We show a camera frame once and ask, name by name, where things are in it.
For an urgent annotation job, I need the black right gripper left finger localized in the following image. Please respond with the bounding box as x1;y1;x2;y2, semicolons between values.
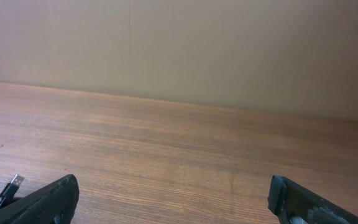
0;174;80;224

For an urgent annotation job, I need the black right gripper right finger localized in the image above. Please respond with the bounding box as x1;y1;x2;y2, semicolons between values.
268;175;358;224

